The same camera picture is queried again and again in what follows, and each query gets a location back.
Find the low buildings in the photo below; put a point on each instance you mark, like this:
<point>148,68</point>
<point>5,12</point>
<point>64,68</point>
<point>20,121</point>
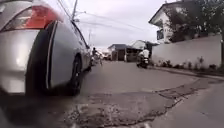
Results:
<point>123,51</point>

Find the person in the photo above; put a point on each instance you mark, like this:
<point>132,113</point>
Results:
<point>145,53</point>
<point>94,54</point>

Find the grey asphalt road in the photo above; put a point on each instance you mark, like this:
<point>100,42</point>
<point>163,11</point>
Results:
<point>126,80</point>

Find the motorcycle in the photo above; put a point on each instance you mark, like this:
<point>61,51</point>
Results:
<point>143,63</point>

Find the white house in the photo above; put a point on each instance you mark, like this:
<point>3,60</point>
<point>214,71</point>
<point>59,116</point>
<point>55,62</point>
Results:
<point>164,25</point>

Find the utility pole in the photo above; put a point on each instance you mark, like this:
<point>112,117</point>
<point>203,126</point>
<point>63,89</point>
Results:
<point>74,10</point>

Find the robot's own part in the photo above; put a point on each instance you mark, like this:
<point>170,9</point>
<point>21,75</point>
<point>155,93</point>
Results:
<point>73,125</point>
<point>147,125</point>

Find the row of small plants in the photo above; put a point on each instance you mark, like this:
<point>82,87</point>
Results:
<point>186,64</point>

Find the silver car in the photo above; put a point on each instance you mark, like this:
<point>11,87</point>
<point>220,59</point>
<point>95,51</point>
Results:
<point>36,56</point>

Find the concrete kerb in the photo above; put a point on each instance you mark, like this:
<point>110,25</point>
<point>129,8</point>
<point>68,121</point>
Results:
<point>193,72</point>

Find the dark green tree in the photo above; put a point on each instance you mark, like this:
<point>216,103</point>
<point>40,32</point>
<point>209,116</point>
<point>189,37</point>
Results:
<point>200,18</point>

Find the white wall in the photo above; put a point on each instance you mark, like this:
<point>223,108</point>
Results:
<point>190,50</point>

